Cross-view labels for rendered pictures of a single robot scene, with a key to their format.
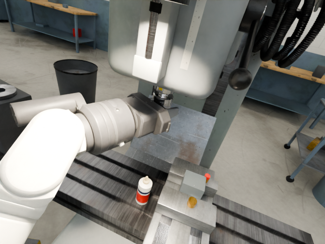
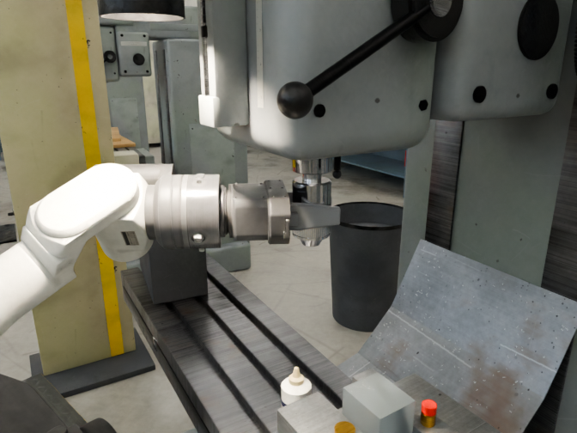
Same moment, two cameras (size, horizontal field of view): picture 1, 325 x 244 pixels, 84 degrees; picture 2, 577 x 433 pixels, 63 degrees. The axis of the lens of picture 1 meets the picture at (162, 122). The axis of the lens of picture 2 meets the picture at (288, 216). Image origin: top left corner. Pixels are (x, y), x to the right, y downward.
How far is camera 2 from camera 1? 0.38 m
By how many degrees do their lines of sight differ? 45
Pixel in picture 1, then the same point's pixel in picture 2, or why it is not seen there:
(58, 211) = not seen: outside the picture
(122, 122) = (197, 198)
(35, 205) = (49, 248)
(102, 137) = (160, 210)
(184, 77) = (263, 120)
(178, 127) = (476, 322)
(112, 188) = (257, 396)
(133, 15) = not seen: hidden behind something
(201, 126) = (538, 327)
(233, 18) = (290, 18)
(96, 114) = (165, 181)
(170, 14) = (214, 33)
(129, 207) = not seen: outside the picture
